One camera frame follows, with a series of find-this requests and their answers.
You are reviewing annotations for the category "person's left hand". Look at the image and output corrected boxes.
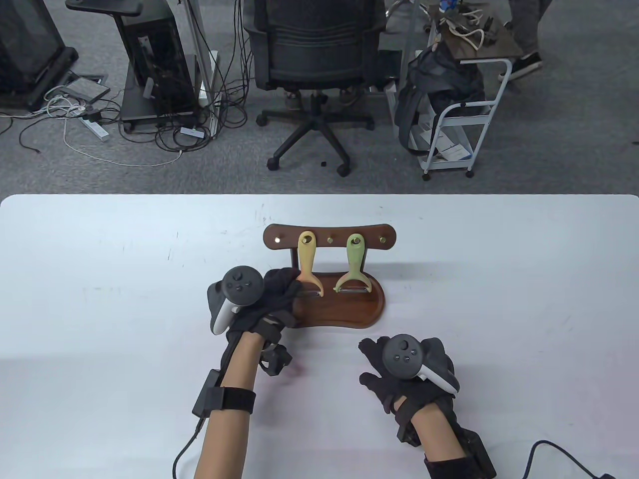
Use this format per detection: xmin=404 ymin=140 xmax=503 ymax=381
xmin=226 ymin=267 xmax=304 ymax=350

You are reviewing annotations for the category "person's right hand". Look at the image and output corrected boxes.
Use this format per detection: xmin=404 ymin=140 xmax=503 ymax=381
xmin=358 ymin=337 xmax=457 ymax=444

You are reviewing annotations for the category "person's right forearm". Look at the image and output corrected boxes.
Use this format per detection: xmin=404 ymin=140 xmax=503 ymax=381
xmin=413 ymin=403 xmax=481 ymax=479

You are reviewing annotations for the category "person's left forearm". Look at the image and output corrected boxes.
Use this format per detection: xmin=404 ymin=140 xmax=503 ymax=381
xmin=194 ymin=329 xmax=264 ymax=479

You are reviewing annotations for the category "yellow peeler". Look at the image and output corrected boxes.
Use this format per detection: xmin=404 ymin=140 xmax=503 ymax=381
xmin=297 ymin=231 xmax=324 ymax=298

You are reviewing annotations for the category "grey white right hand controller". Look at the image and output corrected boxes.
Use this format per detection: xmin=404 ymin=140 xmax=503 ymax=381
xmin=381 ymin=334 xmax=460 ymax=396

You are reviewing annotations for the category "grey white hand controller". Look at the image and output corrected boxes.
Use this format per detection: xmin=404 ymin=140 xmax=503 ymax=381
xmin=207 ymin=267 xmax=264 ymax=335
xmin=381 ymin=334 xmax=460 ymax=396

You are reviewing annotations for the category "grey white left hand controller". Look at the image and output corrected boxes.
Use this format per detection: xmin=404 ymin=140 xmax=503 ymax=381
xmin=207 ymin=267 xmax=264 ymax=335

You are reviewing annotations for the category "brown wooden hook rack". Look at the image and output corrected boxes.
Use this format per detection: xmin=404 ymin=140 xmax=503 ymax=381
xmin=263 ymin=223 xmax=398 ymax=330

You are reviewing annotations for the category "green peeler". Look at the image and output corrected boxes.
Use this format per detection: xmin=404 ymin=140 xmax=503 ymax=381
xmin=333 ymin=233 xmax=373 ymax=294

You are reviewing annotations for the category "black office chair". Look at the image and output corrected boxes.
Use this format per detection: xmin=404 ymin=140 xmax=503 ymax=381
xmin=243 ymin=0 xmax=388 ymax=178

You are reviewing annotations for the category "grey power strip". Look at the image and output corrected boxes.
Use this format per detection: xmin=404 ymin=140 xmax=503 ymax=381
xmin=79 ymin=116 xmax=110 ymax=144

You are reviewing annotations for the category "white metal trolley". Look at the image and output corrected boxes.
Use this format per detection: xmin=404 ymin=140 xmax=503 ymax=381
xmin=420 ymin=57 xmax=515 ymax=181

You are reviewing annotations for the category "black bag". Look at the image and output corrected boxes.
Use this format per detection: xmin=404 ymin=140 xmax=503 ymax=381
xmin=396 ymin=41 xmax=486 ymax=156

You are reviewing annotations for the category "black computer tower on stand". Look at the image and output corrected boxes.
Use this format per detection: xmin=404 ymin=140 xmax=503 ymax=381
xmin=119 ymin=0 xmax=210 ymax=134

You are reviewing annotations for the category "white metal pole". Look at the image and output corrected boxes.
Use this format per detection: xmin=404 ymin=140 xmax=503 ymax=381
xmin=181 ymin=0 xmax=216 ymax=135

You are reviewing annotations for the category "grey floor socket box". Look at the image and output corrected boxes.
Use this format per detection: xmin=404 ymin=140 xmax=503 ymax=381
xmin=64 ymin=71 xmax=111 ymax=102

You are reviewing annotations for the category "brown side table top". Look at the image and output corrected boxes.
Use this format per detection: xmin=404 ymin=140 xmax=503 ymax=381
xmin=439 ymin=12 xmax=524 ymax=61

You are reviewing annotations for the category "large black machine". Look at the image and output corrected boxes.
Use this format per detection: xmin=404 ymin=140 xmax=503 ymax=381
xmin=0 ymin=0 xmax=79 ymax=113

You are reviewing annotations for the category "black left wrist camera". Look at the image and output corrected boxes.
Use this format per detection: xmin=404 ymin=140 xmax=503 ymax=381
xmin=258 ymin=343 xmax=293 ymax=376

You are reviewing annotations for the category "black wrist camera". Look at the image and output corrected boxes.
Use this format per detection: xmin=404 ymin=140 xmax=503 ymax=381
xmin=399 ymin=418 xmax=498 ymax=479
xmin=258 ymin=343 xmax=293 ymax=376

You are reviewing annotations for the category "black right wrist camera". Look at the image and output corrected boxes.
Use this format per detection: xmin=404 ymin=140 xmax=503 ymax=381
xmin=399 ymin=418 xmax=498 ymax=479

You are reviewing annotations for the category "black box with forearm strap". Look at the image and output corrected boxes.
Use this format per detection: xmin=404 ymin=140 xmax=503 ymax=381
xmin=192 ymin=369 xmax=257 ymax=420

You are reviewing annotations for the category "black cable of forearm box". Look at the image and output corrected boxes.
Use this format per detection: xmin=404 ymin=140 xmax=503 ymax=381
xmin=172 ymin=418 xmax=206 ymax=479

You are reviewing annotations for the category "black cable on table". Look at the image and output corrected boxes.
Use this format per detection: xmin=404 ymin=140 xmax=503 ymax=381
xmin=523 ymin=439 xmax=621 ymax=479

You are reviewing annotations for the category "bundle of black cables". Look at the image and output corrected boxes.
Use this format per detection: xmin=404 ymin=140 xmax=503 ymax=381
xmin=154 ymin=0 xmax=250 ymax=152

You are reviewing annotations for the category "white cable on floor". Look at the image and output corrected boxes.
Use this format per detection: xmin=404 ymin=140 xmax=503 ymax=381
xmin=62 ymin=116 xmax=184 ymax=168

